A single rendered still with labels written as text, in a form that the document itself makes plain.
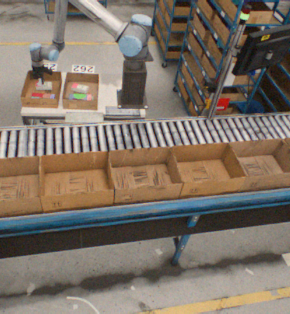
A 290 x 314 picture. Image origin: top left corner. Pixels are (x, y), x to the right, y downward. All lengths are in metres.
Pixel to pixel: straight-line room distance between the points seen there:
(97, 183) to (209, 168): 0.74
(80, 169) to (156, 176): 0.48
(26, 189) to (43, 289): 0.93
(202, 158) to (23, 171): 1.15
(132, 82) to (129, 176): 0.88
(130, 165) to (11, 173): 0.73
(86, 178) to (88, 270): 0.92
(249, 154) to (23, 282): 1.90
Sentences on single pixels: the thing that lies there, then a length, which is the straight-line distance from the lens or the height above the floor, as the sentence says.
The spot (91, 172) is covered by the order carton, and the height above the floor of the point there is 0.89.
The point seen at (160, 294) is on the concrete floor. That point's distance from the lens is 2.57.
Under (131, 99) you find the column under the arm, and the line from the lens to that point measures 2.63.
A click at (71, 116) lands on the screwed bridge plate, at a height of 0.75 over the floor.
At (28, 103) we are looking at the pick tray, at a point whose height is 0.79.
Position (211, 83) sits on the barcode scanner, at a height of 1.08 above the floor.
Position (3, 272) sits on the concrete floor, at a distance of 2.70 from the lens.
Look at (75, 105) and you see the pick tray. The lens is 2.58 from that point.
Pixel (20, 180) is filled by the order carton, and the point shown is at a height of 0.89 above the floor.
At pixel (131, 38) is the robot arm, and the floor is 1.43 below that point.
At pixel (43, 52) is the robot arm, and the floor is 1.13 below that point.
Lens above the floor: 2.42
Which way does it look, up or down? 49 degrees down
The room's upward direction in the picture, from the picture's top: 8 degrees clockwise
